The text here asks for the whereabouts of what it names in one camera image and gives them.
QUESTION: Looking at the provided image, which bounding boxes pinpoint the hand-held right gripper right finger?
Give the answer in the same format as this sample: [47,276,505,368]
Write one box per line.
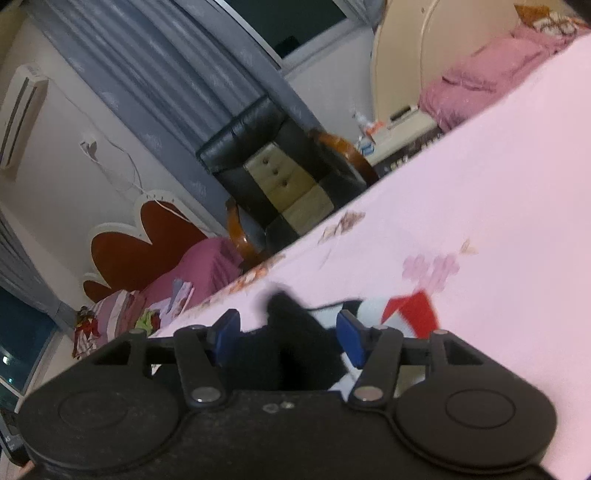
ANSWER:
[336,309,482,411]

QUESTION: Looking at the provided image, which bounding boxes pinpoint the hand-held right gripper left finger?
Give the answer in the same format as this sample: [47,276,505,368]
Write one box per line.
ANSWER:
[93,308,242,409]

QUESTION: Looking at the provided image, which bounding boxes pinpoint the striped dinosaur knit sweater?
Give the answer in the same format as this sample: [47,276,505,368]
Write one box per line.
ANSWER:
[231,287,440,398]

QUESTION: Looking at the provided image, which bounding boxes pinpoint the magenta bed blanket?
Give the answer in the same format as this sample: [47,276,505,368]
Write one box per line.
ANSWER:
[139,236,245,315]

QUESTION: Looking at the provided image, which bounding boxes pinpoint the striped pink pillow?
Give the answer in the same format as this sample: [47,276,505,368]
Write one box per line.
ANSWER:
[71,290,145,361]

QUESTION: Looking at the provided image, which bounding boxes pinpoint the red heart-shaped headboard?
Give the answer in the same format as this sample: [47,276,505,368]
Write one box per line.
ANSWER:
[82,193,214,304]

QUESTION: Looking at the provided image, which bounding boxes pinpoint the black leather armchair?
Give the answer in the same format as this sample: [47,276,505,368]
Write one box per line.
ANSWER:
[196,94,380,272]

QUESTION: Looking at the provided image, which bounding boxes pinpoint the pink floral bed sheet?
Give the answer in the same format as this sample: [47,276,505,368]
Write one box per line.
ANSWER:
[148,33,591,480]

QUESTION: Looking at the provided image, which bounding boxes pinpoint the side window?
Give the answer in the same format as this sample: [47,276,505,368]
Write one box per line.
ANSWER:
[0,285,60,398]

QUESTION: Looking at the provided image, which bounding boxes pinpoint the cream nightstand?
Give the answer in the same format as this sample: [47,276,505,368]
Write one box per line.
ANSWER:
[365,105,445,168]

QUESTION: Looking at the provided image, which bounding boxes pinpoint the blue-grey side curtain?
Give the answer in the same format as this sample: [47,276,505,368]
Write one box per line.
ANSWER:
[0,211,62,320]

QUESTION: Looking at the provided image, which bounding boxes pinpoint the blue-grey window curtain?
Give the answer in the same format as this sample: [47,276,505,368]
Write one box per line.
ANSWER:
[28,0,326,232]

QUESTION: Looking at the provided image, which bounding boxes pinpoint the cream round headboard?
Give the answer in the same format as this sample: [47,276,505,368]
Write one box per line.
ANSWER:
[369,0,525,136]

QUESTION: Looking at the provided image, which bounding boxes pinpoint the pink quilt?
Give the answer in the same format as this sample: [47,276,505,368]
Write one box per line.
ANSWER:
[418,22,583,134]

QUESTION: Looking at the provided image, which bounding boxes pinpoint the white air conditioner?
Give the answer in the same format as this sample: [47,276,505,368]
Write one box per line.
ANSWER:
[0,64,49,172]

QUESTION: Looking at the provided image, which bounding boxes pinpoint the dark window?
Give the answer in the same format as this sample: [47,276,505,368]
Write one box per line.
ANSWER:
[221,0,376,71]

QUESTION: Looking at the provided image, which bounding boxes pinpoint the orange patterned cloth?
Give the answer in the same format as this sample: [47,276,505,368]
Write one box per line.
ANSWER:
[514,4,579,37]

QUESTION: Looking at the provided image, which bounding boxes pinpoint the white hanging cable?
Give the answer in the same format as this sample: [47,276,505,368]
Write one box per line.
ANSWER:
[79,137,188,219]

